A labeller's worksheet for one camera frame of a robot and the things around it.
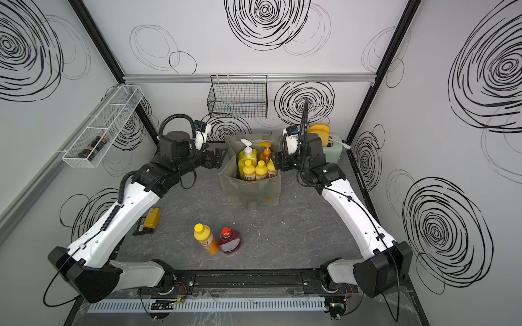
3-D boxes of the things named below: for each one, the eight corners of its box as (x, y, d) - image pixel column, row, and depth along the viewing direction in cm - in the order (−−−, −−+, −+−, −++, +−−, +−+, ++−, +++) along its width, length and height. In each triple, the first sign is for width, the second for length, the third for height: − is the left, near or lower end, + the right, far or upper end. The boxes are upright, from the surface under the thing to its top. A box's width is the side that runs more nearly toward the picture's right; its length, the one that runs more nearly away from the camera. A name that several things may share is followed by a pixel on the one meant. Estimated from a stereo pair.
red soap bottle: (224, 254, 82) (216, 239, 68) (225, 244, 85) (218, 227, 71) (241, 254, 82) (236, 239, 68) (241, 244, 85) (237, 227, 71)
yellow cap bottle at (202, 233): (207, 256, 81) (191, 235, 64) (208, 246, 84) (193, 223, 66) (219, 256, 81) (206, 235, 64) (220, 246, 84) (208, 223, 66)
